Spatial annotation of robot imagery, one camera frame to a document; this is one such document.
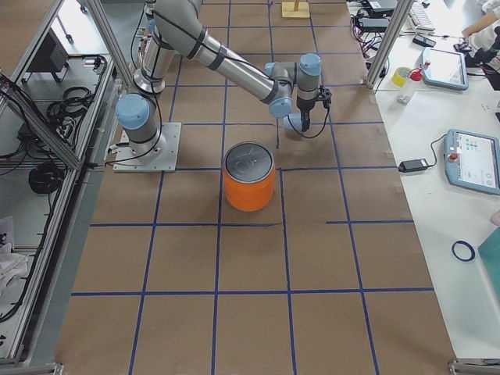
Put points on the far teach pendant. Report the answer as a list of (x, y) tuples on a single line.
[(444, 69)]

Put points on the yellow tape roll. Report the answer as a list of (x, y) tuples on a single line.
[(400, 76)]

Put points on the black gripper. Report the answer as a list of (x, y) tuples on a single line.
[(304, 106)]

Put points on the teach pendant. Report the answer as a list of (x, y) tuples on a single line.
[(472, 161), (444, 69)]

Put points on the wooden cup rack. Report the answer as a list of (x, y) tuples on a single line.
[(296, 9)]

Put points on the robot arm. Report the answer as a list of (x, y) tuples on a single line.
[(290, 89)]

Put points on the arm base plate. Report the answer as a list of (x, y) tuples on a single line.
[(157, 155)]

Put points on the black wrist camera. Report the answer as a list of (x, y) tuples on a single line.
[(324, 96)]

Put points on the aluminium frame post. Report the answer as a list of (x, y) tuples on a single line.
[(398, 19)]

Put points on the orange canister with grey lid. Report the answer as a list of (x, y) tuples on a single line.
[(248, 176)]

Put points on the light blue cup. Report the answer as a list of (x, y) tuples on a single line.
[(293, 121)]

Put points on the black power brick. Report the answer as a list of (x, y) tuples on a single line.
[(413, 165)]

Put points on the near teach pendant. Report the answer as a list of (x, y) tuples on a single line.
[(472, 161)]

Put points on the black smartphone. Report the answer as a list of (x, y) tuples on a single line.
[(423, 41)]

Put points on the teal board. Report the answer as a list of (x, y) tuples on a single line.
[(490, 255)]

